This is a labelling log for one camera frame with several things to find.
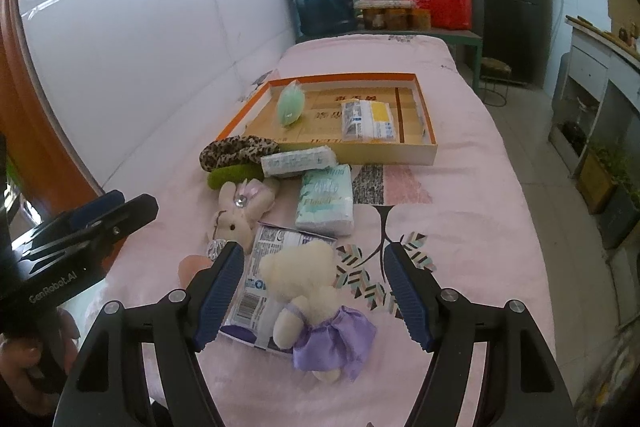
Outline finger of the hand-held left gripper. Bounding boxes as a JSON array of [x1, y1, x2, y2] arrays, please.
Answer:
[[20, 193, 160, 268], [30, 189, 127, 248]]

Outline orange-rimmed cardboard box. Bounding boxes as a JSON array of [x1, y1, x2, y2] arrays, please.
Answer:
[[215, 73, 439, 166]]

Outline white cabinet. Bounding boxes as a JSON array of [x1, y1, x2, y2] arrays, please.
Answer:
[[549, 14, 640, 170]]

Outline green tissue pack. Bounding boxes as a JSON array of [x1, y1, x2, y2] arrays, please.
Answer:
[[294, 164, 355, 237]]

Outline yellow label clear packet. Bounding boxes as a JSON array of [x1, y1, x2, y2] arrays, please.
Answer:
[[341, 99, 398, 142]]

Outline person's left hand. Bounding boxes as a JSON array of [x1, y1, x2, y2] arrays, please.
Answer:
[[0, 307, 82, 405]]

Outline green bench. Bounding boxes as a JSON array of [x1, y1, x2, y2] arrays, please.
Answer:
[[295, 27, 484, 94]]

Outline white blue-print tissue roll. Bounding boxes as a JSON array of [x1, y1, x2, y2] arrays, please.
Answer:
[[260, 145, 338, 179]]

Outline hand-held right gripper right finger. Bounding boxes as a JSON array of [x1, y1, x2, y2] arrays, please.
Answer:
[[381, 242, 576, 427]]

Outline orange wooden bed frame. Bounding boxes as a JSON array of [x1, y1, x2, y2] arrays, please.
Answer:
[[0, 0, 107, 230]]

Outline purple and white packet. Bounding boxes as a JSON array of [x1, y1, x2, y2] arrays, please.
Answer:
[[219, 221, 339, 354]]

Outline leopard print scrunchie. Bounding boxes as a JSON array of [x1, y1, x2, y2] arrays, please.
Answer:
[[199, 135, 281, 173]]

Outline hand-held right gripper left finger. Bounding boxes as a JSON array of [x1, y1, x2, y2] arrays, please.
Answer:
[[60, 241, 247, 427]]

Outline beige bunny plush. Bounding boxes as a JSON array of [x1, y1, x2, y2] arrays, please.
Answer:
[[206, 179, 281, 260]]

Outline green fuzzy scrunchie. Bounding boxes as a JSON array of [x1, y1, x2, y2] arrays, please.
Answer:
[[207, 164, 266, 192]]

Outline round metal stool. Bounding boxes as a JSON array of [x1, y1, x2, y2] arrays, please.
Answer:
[[479, 57, 514, 108]]

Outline white bear plush purple dress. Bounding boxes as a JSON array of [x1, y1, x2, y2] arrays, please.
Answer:
[[259, 239, 377, 383]]

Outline green sponge in clear bag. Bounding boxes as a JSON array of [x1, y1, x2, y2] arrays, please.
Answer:
[[276, 80, 307, 128]]

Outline planter boxes with plants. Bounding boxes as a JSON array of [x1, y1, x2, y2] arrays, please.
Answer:
[[560, 119, 640, 250]]

